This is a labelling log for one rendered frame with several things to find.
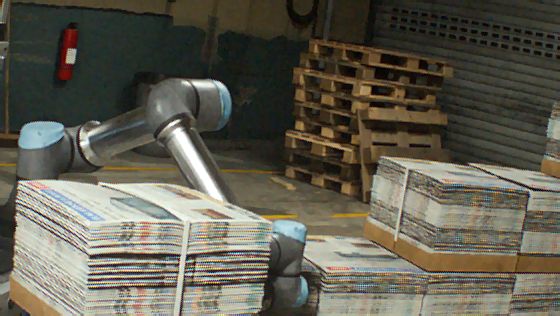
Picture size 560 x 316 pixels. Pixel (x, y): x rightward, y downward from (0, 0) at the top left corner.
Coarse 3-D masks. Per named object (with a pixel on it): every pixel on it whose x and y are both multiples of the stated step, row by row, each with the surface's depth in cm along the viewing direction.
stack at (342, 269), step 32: (320, 256) 245; (352, 256) 250; (384, 256) 255; (320, 288) 234; (352, 288) 235; (384, 288) 238; (416, 288) 241; (448, 288) 245; (480, 288) 249; (512, 288) 253; (544, 288) 257
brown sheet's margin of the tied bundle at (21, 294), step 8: (16, 288) 173; (24, 288) 170; (16, 296) 173; (24, 296) 170; (32, 296) 167; (24, 304) 170; (32, 304) 167; (40, 304) 165; (32, 312) 168; (40, 312) 165; (48, 312) 162; (56, 312) 160
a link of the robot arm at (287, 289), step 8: (272, 280) 211; (280, 280) 211; (288, 280) 211; (296, 280) 212; (304, 280) 216; (272, 288) 209; (280, 288) 211; (288, 288) 211; (296, 288) 213; (304, 288) 215; (272, 296) 209; (280, 296) 210; (288, 296) 212; (296, 296) 213; (304, 296) 215; (272, 304) 209; (280, 304) 211; (288, 304) 213; (296, 304) 214
